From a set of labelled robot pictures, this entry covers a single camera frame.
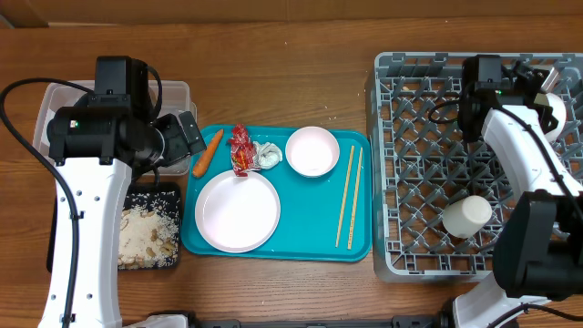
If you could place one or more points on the teal plastic tray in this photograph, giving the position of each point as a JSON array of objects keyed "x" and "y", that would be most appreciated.
[{"x": 310, "y": 207}]

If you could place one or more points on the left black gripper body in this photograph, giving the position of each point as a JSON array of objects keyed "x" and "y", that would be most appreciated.
[{"x": 176, "y": 146}]

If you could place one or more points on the large white plate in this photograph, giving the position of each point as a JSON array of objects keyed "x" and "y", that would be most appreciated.
[{"x": 237, "y": 214}]

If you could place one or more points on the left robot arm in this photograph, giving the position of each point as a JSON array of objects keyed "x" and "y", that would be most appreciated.
[{"x": 97, "y": 147}]

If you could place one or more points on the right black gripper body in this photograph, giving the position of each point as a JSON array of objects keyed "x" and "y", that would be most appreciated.
[{"x": 542, "y": 114}]

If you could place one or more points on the black food waste tray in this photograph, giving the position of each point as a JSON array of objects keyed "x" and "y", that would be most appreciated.
[{"x": 155, "y": 191}]

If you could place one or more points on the clear plastic bin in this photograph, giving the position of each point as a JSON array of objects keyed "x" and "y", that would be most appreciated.
[{"x": 176, "y": 100}]

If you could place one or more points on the pale green bowl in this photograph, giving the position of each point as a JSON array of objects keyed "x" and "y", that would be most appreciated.
[{"x": 554, "y": 116}]

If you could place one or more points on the left wooden chopstick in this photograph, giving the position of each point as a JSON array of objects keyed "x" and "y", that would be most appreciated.
[{"x": 345, "y": 190}]

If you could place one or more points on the pink white bowl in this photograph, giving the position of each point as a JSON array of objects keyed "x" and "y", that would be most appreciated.
[{"x": 312, "y": 151}]

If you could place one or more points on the rice and peanut scraps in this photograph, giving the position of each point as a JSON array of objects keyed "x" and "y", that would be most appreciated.
[{"x": 146, "y": 237}]

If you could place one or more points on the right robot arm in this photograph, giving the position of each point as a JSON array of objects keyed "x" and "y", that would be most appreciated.
[{"x": 537, "y": 256}]

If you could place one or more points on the grey dishwasher rack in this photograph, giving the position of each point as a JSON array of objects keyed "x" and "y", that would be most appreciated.
[{"x": 419, "y": 164}]

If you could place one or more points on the orange carrot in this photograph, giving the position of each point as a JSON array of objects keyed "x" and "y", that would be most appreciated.
[{"x": 202, "y": 165}]

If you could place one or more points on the red snack wrapper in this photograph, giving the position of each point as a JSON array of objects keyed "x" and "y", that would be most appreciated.
[{"x": 242, "y": 151}]

